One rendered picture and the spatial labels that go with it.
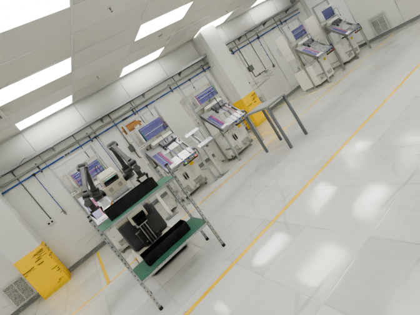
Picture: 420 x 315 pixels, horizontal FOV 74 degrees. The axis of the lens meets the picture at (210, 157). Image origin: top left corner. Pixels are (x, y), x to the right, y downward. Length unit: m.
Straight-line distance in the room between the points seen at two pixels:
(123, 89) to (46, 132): 1.98
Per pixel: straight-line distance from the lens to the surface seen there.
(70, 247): 6.97
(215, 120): 5.94
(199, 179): 5.69
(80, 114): 7.08
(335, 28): 9.53
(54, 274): 6.54
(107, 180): 3.46
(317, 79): 8.37
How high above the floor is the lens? 1.40
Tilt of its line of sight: 10 degrees down
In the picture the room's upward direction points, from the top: 34 degrees counter-clockwise
